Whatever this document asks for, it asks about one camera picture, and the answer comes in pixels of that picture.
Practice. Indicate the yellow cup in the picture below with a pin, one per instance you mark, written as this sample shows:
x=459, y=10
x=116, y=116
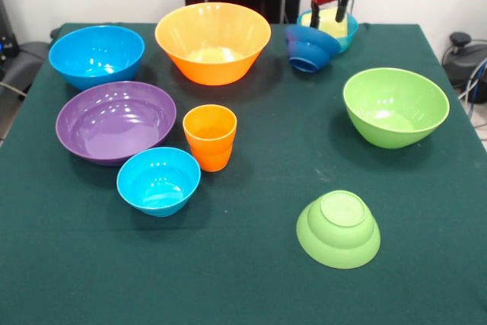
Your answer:
x=333, y=28

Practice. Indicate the translucent blue ridged bowl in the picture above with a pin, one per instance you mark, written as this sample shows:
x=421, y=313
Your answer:
x=350, y=37

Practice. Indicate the small dark blue bowl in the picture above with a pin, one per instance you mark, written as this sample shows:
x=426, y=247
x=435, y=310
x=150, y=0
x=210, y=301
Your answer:
x=310, y=51

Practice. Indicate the large orange bowl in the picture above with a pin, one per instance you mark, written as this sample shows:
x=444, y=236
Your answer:
x=213, y=32

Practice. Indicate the small green bowl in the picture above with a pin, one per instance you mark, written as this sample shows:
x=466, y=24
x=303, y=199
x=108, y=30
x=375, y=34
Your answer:
x=338, y=237

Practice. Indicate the large green bowl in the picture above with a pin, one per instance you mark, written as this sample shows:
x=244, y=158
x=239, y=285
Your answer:
x=395, y=108

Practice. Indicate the orange cup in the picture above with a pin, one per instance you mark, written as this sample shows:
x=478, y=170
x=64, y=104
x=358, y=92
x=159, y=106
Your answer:
x=209, y=150

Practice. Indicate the large blue bowl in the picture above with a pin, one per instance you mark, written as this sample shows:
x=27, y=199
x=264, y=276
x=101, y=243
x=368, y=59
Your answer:
x=95, y=55

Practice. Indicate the purple bowl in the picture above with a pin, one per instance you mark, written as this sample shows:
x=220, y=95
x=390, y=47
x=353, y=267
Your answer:
x=114, y=123

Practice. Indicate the small light blue bowl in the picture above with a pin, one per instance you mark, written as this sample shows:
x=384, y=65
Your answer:
x=158, y=184

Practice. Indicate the dark green tablecloth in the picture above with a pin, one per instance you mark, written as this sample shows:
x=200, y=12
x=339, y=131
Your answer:
x=266, y=283

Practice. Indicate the dark grey seat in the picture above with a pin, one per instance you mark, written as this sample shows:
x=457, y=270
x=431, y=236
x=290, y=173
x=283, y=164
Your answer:
x=30, y=58

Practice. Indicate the black electronic device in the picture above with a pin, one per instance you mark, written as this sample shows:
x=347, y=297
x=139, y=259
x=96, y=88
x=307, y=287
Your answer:
x=7, y=43

